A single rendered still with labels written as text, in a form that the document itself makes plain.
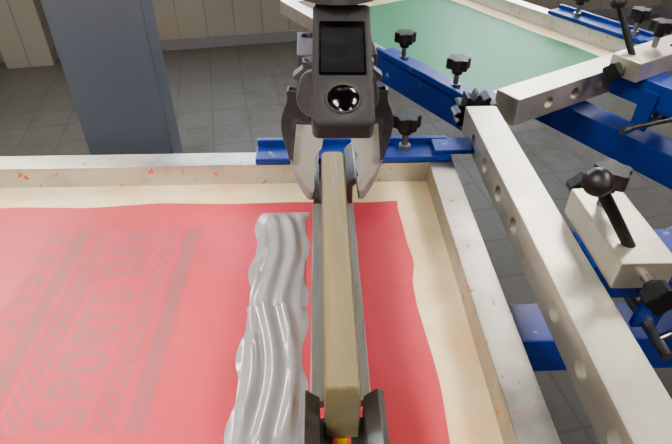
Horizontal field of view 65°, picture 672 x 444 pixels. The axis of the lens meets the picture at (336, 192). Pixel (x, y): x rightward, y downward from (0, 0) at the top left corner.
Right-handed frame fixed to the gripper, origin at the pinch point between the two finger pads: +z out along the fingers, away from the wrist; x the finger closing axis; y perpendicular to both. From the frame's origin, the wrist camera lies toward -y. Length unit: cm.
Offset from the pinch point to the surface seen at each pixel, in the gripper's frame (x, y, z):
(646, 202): -148, 139, 109
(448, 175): -17.9, 21.3, 12.6
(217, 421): 11.9, -14.0, 16.8
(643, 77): -56, 42, 6
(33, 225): 41.7, 16.8, 16.9
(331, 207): 0.2, 5.3, 6.0
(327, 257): 0.9, -2.9, 6.1
